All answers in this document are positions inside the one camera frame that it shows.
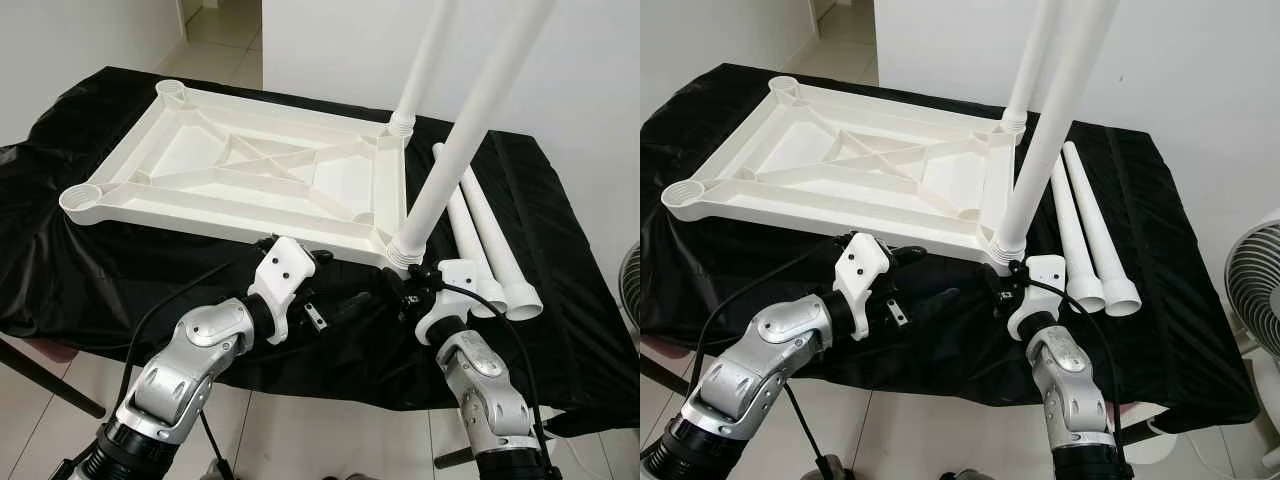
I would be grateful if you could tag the white plastic table top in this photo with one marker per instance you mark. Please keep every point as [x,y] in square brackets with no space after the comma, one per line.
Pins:
[790,145]
[190,150]

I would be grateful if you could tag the white plastic table leg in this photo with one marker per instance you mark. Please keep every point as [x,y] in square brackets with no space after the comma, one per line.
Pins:
[1060,110]
[465,235]
[430,50]
[1070,235]
[495,240]
[1100,235]
[480,110]
[1035,50]

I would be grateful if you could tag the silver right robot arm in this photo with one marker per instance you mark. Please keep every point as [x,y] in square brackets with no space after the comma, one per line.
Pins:
[1065,380]
[480,370]

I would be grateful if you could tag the black tablecloth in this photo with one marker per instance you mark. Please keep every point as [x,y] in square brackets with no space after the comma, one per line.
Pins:
[350,370]
[950,370]

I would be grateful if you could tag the grey robot left foot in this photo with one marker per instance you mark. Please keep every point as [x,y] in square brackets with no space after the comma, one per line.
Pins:
[832,468]
[220,470]

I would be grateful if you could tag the white standing fan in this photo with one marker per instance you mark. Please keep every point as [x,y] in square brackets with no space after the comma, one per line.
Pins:
[628,285]
[1255,270]

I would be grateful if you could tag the white round plastic object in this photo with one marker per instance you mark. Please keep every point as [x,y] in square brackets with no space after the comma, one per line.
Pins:
[1162,445]

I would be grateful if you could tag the red plastic stool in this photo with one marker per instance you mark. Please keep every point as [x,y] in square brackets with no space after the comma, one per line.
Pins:
[50,348]
[662,345]

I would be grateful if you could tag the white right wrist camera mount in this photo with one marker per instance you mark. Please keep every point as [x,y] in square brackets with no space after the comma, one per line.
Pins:
[458,275]
[1048,270]

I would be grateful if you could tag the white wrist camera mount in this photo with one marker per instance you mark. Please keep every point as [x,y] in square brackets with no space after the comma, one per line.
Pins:
[865,265]
[285,270]
[1048,270]
[458,275]

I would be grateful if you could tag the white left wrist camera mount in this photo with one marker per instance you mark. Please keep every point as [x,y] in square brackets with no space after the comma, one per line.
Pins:
[865,265]
[285,270]

